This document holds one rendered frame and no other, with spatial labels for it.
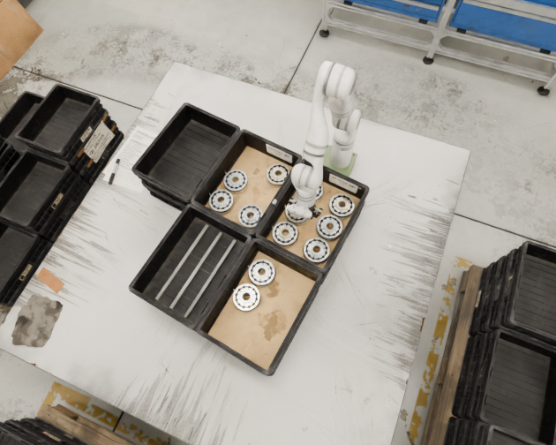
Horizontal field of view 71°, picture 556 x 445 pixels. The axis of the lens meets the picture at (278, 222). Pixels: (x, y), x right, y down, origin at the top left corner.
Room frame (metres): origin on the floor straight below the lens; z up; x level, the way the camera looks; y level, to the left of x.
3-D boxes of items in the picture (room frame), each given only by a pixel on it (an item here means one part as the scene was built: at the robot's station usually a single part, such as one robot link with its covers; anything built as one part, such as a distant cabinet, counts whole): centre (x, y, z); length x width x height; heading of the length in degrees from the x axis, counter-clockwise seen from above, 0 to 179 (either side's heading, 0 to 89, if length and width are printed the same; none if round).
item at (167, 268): (0.46, 0.34, 0.87); 0.40 x 0.30 x 0.11; 144
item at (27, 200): (1.14, 1.33, 0.31); 0.40 x 0.30 x 0.34; 151
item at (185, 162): (0.96, 0.35, 0.87); 0.40 x 0.30 x 0.11; 144
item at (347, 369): (0.61, 0.14, 0.35); 1.60 x 1.60 x 0.70; 61
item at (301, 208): (0.62, -0.10, 1.02); 0.11 x 0.09 x 0.06; 152
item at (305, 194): (0.64, -0.10, 1.12); 0.09 x 0.07 x 0.15; 61
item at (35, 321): (0.35, 1.04, 0.71); 0.22 x 0.19 x 0.01; 151
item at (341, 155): (0.93, -0.32, 0.83); 0.09 x 0.09 x 0.17; 73
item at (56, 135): (1.50, 1.14, 0.37); 0.40 x 0.30 x 0.45; 151
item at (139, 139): (1.10, 0.65, 0.70); 0.33 x 0.23 x 0.01; 151
